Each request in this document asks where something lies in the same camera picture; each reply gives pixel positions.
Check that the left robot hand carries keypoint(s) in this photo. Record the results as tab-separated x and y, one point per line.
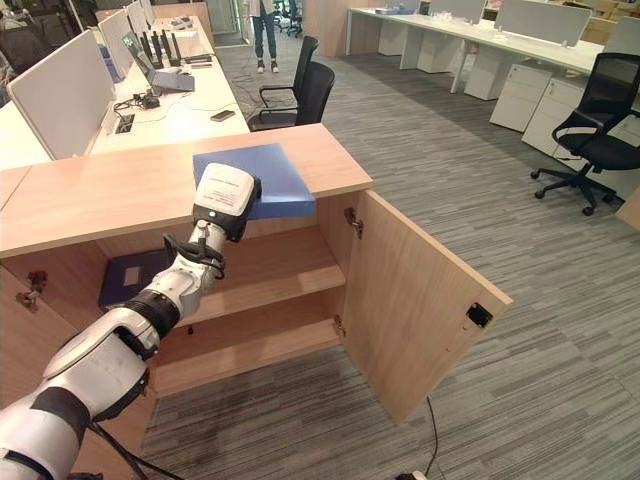
226	195

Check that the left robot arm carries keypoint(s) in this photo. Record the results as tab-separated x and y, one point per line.
125	325

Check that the wooden office cabinet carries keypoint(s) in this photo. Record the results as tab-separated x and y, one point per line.
165	240

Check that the black office chair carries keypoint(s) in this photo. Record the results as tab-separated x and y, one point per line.
305	100
595	135
295	75

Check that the dark blue folder with label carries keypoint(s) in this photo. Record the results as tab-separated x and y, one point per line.
131	278

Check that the wooden cabinet door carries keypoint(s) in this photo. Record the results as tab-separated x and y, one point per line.
25	340
410	295

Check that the smartphone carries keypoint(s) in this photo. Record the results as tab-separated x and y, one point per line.
222	115

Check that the long white desk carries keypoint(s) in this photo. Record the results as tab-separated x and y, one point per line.
475	40
165	100

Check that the laptop computer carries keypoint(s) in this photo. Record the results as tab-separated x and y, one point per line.
160	75

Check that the black antenna router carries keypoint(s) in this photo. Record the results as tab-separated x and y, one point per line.
161	49

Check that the person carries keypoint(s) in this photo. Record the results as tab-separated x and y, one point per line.
264	32

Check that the white desk divider panel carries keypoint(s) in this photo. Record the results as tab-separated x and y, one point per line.
116	42
60	95

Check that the grey desk divider panel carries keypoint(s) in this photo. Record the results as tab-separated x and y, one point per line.
457	7
542	20

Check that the white power strip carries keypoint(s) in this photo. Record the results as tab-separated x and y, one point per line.
410	475

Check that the white drawer pedestal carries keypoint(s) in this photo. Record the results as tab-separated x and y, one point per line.
520	97
482	70
552	117

